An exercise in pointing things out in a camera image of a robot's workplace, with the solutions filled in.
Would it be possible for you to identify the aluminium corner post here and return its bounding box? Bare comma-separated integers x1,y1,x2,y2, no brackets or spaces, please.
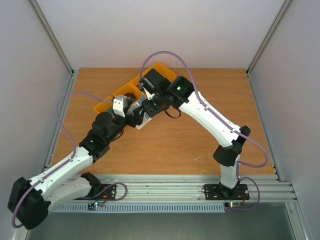
246,0,294,78
28,0,74,76

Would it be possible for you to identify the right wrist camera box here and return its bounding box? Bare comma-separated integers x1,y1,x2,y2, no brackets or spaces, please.
138,84,155,100

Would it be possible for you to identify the small circuit board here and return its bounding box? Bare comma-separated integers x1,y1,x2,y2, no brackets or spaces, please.
224,201,242,209
87,202,104,211

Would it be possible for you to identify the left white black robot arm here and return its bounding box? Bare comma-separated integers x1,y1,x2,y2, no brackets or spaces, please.
7,110,144,230

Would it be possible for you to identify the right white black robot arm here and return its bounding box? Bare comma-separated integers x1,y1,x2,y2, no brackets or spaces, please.
139,68,251,200

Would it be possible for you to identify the right small circuit board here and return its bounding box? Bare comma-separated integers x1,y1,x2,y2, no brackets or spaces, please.
224,201,242,209

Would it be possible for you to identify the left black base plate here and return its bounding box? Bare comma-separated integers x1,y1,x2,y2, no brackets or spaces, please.
76,184,117,201

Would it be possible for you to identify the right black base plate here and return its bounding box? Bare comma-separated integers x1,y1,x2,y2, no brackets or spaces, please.
201,183,250,201

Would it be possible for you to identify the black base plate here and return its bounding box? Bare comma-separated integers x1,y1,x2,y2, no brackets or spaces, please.
76,184,117,201
201,183,250,201

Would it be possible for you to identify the grey slotted cable duct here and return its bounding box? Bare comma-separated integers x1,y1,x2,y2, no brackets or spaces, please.
54,202,225,214

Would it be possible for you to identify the left aluminium corner post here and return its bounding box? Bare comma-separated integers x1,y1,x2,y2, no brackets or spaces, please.
28,0,74,76

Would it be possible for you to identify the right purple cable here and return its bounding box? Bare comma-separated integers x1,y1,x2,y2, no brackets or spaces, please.
139,50,269,212

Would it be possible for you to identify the left small circuit board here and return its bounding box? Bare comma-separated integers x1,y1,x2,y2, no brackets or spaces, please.
87,202,104,211

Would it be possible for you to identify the aluminium front rail frame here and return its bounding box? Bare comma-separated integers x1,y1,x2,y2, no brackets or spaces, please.
95,174,297,203

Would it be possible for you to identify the right aluminium corner post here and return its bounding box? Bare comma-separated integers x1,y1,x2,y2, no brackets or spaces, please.
246,0,294,78

